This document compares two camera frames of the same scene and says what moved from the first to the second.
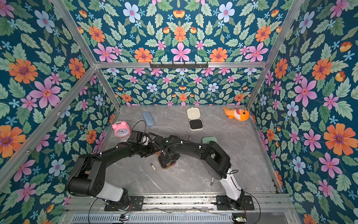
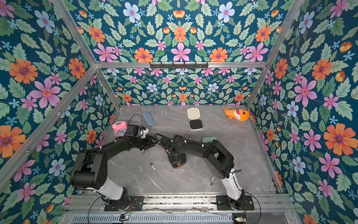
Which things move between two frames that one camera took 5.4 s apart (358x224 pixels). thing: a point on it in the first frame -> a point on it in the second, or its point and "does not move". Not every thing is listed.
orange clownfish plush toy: (239, 114) does not move
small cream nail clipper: (153, 166) does not move
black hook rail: (179, 66) does not move
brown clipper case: (158, 152) -> (179, 165)
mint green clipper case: (207, 140) does not move
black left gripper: (151, 150) -> (149, 143)
